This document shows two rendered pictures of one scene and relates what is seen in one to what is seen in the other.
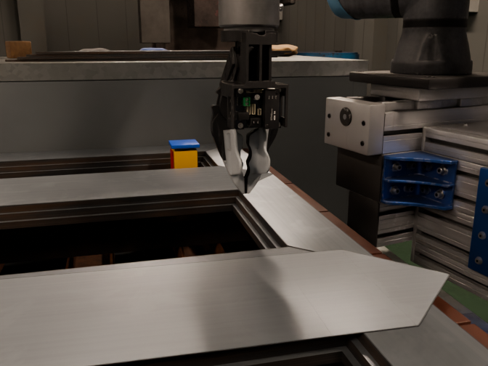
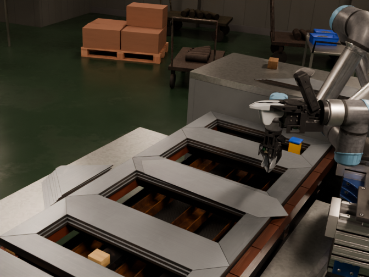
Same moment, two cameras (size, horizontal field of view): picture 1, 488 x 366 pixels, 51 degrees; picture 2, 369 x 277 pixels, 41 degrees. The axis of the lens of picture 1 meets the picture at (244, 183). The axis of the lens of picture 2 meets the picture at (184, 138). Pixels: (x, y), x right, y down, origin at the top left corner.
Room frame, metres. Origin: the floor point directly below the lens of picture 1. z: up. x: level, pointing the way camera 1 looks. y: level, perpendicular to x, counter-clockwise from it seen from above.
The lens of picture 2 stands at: (-0.98, -1.07, 1.92)
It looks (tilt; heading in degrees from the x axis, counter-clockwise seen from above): 25 degrees down; 44
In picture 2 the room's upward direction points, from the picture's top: 3 degrees clockwise
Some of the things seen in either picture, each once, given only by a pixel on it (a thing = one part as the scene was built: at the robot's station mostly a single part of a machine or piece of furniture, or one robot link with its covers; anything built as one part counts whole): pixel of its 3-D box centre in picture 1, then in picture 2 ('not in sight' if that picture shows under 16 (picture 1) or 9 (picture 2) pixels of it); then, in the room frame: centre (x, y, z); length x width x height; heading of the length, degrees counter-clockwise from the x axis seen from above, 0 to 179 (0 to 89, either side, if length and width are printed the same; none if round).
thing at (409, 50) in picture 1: (432, 46); not in sight; (1.02, -0.36, 1.09); 0.15 x 0.15 x 0.10
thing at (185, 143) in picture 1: (184, 147); (295, 141); (1.09, 0.13, 0.88); 0.06 x 0.06 x 0.02; 14
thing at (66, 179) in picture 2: not in sight; (66, 180); (0.06, 0.68, 0.77); 0.45 x 0.20 x 0.04; 14
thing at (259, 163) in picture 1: (260, 162); (271, 165); (0.66, -0.02, 0.94); 0.06 x 0.03 x 0.09; 15
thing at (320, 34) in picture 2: not in sight; (325, 73); (3.77, 1.47, 0.43); 0.92 x 0.54 x 0.86; 32
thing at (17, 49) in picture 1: (18, 49); (273, 63); (1.61, 0.69, 1.07); 0.10 x 0.06 x 0.05; 31
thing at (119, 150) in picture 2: not in sight; (88, 174); (0.21, 0.71, 0.73); 1.20 x 0.26 x 0.03; 14
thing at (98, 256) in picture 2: not in sight; (99, 259); (-0.17, 0.09, 0.79); 0.06 x 0.05 x 0.04; 104
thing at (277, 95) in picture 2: not in sight; (278, 107); (0.66, -0.01, 1.21); 0.09 x 0.08 x 0.11; 150
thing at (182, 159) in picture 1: (185, 191); (292, 159); (1.09, 0.13, 0.78); 0.05 x 0.05 x 0.19; 14
